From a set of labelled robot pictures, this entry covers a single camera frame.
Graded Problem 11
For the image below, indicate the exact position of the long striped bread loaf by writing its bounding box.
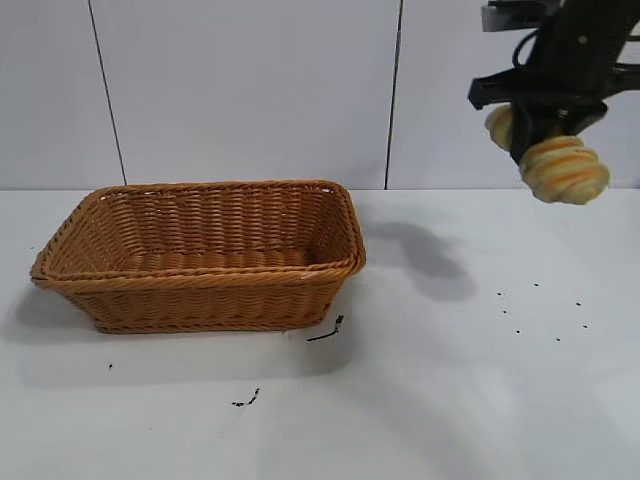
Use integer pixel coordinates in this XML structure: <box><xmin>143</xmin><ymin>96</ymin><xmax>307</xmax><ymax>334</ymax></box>
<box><xmin>484</xmin><ymin>102</ymin><xmax>612</xmax><ymax>206</ymax></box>

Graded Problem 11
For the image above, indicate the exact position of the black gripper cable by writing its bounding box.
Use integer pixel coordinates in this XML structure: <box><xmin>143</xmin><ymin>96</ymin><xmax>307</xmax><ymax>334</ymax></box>
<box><xmin>510</xmin><ymin>27</ymin><xmax>544</xmax><ymax>69</ymax></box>

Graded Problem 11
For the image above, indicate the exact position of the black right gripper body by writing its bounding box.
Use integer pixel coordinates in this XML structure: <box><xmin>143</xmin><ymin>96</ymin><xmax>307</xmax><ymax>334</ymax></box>
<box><xmin>467</xmin><ymin>0</ymin><xmax>640</xmax><ymax>116</ymax></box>

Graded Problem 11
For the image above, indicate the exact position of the small black wire scrap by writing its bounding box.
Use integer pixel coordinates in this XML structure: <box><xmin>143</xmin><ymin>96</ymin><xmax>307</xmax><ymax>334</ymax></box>
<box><xmin>306</xmin><ymin>314</ymin><xmax>346</xmax><ymax>344</ymax></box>

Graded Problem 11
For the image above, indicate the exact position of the brown woven wicker basket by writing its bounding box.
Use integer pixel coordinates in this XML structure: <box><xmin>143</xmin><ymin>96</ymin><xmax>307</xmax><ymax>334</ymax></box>
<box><xmin>30</xmin><ymin>178</ymin><xmax>369</xmax><ymax>335</ymax></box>

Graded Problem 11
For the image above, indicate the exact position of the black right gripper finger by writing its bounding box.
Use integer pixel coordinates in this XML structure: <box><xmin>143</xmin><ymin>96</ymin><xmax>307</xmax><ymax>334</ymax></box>
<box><xmin>507</xmin><ymin>102</ymin><xmax>540</xmax><ymax>167</ymax></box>
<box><xmin>558</xmin><ymin>101</ymin><xmax>610</xmax><ymax>137</ymax></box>

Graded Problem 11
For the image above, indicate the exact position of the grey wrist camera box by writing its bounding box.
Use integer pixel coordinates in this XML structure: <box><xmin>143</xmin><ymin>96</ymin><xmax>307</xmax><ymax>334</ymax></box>
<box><xmin>481</xmin><ymin>0</ymin><xmax>550</xmax><ymax>32</ymax></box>

